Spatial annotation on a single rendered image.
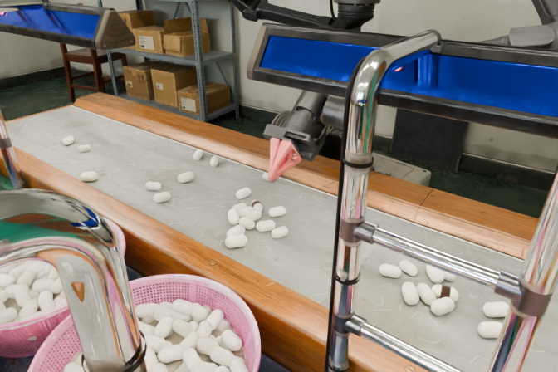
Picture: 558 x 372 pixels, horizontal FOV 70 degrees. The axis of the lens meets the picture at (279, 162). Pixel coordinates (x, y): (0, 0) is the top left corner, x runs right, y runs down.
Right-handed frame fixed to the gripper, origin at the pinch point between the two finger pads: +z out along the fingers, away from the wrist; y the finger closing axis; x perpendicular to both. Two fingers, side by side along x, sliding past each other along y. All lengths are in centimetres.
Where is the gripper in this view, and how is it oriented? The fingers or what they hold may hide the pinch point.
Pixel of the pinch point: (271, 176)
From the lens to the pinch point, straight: 77.4
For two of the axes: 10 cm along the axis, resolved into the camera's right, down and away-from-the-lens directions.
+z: -4.6, 8.4, -2.8
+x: 3.7, 4.7, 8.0
